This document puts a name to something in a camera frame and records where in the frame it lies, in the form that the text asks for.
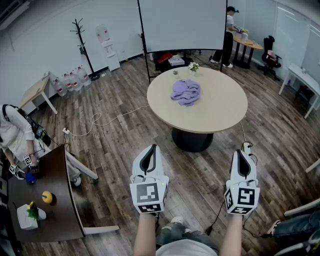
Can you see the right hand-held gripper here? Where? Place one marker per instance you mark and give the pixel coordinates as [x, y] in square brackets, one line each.
[243, 197]

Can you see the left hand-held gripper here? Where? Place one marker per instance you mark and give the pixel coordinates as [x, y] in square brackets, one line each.
[148, 195]

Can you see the purple sweatshirt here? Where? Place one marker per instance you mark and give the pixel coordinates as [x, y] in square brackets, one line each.
[186, 92]

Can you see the person's right forearm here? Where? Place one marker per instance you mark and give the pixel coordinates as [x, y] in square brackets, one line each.
[231, 235]

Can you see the person's left forearm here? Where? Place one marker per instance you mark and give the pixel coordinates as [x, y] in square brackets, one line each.
[146, 235]

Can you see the black round table base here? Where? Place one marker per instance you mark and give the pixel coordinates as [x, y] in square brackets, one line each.
[192, 141]

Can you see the person's white shoe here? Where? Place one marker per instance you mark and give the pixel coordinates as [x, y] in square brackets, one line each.
[177, 220]

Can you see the person's blue jeans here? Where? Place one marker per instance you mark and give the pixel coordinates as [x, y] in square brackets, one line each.
[175, 232]

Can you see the small white power strip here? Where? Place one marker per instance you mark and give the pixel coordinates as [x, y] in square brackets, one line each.
[65, 130]

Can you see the person's white top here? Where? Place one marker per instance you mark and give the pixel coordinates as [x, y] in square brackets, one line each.
[186, 250]

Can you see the white framed chair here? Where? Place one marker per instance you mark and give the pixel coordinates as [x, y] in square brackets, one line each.
[297, 247]

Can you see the black stool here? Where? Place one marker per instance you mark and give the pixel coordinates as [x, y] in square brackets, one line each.
[303, 96]

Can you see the small green potted plant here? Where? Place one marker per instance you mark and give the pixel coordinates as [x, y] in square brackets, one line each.
[175, 72]

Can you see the dark curved desk white legs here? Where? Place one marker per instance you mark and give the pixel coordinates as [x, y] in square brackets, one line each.
[57, 200]

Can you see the black swivel chair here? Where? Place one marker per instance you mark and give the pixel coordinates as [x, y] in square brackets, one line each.
[160, 66]

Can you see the yellow fruit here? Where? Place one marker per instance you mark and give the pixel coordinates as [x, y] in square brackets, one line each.
[47, 197]

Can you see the flat white box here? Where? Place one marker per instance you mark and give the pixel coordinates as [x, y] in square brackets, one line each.
[176, 61]

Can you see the white flower potted plant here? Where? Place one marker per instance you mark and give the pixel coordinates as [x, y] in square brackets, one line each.
[193, 67]

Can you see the red box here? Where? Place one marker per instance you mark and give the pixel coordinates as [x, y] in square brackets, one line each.
[165, 58]

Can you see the group of large water bottles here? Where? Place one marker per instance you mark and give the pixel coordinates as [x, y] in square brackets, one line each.
[72, 82]

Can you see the small white cup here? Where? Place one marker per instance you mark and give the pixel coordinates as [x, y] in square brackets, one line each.
[303, 70]

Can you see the white water dispenser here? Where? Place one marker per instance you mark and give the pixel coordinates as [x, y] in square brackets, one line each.
[111, 55]

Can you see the small pink bag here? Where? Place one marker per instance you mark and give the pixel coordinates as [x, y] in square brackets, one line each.
[271, 54]

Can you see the small plant in white pot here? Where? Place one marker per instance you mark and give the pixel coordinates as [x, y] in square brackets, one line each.
[32, 211]

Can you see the round wooden table black legs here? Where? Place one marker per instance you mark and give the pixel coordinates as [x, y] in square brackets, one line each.
[250, 44]

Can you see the black high-back office chair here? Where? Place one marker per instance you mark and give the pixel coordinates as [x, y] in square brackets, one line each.
[268, 42]

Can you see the black coat rack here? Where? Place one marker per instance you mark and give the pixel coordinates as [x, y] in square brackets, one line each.
[82, 50]

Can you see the plant in white vase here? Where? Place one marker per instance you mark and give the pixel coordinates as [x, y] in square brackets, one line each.
[244, 35]

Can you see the light wood desk white legs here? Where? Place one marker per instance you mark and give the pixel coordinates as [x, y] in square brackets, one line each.
[35, 91]

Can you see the white board on black stand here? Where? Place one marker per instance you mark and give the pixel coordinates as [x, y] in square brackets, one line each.
[182, 25]

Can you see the white metal frame bar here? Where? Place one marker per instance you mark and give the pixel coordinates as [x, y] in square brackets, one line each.
[302, 207]
[313, 166]

